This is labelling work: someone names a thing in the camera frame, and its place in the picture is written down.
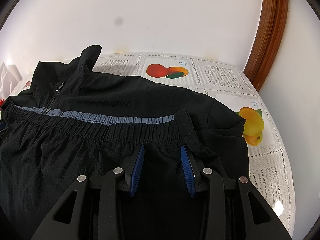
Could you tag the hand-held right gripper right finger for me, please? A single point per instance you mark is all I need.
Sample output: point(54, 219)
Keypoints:
point(186, 172)

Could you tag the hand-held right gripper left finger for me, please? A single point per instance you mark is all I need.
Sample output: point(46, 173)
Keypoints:
point(136, 172)

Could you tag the black white blue jacket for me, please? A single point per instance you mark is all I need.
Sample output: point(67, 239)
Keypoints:
point(125, 97)

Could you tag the white plastic bag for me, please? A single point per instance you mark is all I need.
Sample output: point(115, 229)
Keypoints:
point(7, 77)

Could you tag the brown wooden frame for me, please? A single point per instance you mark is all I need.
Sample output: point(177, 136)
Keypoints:
point(272, 42)

